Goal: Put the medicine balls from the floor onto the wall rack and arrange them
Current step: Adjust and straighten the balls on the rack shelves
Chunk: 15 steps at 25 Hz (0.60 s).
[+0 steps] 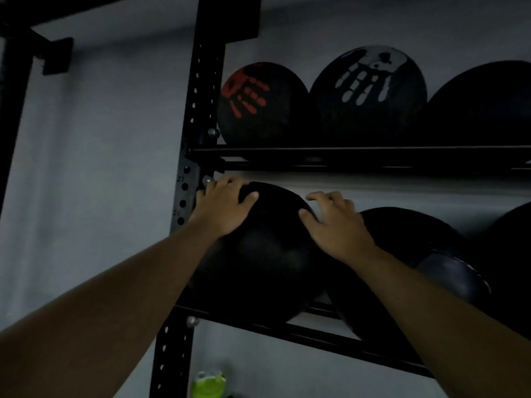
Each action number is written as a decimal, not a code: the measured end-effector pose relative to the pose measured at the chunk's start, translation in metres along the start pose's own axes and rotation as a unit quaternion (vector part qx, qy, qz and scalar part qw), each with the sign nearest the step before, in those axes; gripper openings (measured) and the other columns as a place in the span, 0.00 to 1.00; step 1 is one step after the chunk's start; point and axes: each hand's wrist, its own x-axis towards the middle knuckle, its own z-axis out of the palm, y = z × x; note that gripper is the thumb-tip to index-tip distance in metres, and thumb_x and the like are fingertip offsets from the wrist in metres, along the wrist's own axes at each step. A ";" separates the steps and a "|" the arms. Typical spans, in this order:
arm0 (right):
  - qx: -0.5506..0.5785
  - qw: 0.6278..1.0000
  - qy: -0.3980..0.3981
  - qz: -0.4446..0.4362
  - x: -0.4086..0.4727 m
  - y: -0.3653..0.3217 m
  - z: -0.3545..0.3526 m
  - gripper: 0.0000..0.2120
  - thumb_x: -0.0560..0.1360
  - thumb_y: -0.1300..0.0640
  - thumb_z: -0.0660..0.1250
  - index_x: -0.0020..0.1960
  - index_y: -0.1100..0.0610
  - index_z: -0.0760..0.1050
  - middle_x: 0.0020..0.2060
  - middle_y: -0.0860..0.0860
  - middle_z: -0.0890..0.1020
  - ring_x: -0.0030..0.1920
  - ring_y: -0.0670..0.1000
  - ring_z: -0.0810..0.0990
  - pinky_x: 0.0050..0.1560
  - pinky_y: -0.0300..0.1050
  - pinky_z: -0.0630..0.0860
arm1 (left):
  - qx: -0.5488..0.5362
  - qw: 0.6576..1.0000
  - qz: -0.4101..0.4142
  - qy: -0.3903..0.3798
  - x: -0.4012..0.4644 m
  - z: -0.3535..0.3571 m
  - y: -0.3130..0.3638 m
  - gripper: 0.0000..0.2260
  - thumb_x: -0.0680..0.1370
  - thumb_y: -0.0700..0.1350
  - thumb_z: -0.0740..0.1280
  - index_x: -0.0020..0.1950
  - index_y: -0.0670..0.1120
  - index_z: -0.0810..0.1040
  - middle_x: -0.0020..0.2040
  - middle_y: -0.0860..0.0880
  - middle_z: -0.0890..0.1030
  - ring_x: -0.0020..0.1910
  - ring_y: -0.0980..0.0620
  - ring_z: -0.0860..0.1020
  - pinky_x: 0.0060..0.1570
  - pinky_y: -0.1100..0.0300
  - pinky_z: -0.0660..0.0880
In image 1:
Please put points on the person's right hand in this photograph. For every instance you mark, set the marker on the person's right hand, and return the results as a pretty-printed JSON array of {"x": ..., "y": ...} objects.
[{"x": 342, "y": 232}]

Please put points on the person's left hand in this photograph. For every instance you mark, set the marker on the person's left hand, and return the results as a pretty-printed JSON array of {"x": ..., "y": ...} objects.
[{"x": 220, "y": 211}]

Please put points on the large plain black medicine ball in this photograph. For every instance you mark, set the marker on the large plain black medicine ball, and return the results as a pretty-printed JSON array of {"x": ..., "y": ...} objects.
[
  {"x": 512, "y": 261},
  {"x": 261, "y": 265}
]

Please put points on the stitched panel black medicine ball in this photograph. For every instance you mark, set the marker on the stitched panel black medicine ball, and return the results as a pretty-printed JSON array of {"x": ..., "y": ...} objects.
[{"x": 419, "y": 252}]

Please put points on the ball with red handprint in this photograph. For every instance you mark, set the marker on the ball with red handprint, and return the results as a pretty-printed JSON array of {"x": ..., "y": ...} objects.
[{"x": 265, "y": 116}]

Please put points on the ball with white handprint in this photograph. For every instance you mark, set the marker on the ball with white handprint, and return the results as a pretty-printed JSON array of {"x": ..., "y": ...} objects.
[{"x": 369, "y": 111}]

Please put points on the black steel storage rack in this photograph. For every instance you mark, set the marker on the black steel storage rack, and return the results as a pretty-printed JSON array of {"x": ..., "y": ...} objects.
[{"x": 211, "y": 57}]

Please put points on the small black slam ball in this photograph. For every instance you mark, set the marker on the small black slam ball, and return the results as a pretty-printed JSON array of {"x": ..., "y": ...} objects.
[{"x": 485, "y": 107}]

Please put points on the person's right forearm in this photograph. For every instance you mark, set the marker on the person's right forearm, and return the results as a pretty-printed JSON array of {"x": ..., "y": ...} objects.
[{"x": 448, "y": 327}]

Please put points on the person's left forearm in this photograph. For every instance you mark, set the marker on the person's left forearm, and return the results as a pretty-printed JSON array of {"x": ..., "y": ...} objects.
[{"x": 103, "y": 319}]

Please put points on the green shaker bottle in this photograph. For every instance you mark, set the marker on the green shaker bottle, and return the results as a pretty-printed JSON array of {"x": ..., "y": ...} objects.
[{"x": 207, "y": 386}]

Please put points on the black metal rig frame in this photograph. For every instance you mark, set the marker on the black metal rig frame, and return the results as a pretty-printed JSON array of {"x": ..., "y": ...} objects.
[{"x": 12, "y": 99}]

